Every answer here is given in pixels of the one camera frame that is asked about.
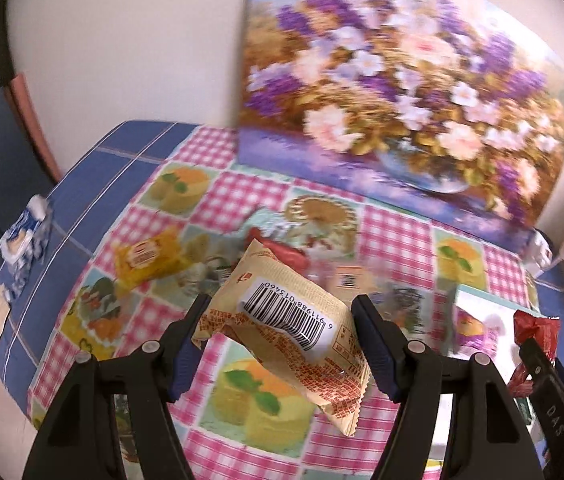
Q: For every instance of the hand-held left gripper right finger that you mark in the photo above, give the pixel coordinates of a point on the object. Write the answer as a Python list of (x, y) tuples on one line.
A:
[(377, 355)]

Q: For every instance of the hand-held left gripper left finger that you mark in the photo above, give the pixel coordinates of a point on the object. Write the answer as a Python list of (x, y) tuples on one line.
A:
[(189, 355)]

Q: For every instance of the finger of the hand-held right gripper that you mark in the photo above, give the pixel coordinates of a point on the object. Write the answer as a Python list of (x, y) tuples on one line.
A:
[(544, 375)]

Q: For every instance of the red snack packet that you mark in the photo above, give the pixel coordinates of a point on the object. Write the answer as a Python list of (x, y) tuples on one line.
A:
[(537, 327)]

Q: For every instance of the pink snack packet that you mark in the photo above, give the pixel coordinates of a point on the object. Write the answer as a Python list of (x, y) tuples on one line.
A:
[(477, 332)]

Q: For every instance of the beige snack packet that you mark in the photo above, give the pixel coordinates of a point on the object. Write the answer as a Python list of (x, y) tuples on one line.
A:
[(282, 340)]

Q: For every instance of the yellow snack packet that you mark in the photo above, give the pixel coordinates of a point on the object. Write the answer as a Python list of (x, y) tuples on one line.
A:
[(147, 260)]

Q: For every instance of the red snack box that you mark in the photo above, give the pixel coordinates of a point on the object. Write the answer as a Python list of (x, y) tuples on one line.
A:
[(282, 250)]

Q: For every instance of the clear plastic snack packet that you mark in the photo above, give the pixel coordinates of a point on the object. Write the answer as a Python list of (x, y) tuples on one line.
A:
[(209, 270)]

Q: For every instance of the pink checkered fruit tablecloth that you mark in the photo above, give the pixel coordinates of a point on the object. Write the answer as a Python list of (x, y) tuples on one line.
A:
[(402, 240)]

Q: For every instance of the blue table cover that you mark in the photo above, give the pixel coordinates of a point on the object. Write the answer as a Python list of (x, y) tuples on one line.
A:
[(112, 170)]

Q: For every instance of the flower painting canvas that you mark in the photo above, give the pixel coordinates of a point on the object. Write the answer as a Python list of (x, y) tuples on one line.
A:
[(387, 85)]

